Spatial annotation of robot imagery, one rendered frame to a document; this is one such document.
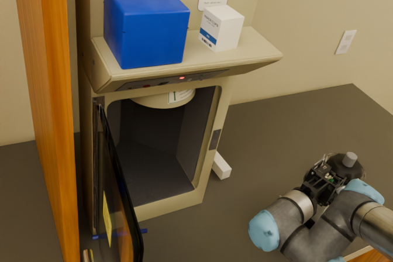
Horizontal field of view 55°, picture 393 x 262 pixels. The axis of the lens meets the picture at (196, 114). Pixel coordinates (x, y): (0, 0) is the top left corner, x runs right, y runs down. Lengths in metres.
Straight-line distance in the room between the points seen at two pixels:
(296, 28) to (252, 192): 0.67
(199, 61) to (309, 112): 1.06
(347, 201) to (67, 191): 0.54
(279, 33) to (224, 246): 0.82
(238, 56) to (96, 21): 0.24
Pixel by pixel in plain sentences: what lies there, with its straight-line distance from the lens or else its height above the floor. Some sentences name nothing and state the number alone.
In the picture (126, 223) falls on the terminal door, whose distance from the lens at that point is 0.53.
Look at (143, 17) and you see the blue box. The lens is 0.53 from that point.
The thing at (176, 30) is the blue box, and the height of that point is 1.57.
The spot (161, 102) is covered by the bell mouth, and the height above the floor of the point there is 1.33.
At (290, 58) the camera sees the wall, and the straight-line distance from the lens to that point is 1.61.
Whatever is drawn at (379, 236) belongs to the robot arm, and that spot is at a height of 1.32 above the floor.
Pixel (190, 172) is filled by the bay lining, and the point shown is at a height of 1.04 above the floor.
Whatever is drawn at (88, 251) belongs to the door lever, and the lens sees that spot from 0.71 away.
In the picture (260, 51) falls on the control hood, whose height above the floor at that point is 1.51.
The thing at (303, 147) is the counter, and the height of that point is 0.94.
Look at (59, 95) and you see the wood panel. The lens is 0.58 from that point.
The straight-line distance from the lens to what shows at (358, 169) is 1.06.
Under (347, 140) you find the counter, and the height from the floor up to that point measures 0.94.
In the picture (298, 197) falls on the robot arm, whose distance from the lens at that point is 0.88.
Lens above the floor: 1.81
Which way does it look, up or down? 38 degrees down
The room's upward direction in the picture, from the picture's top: 12 degrees clockwise
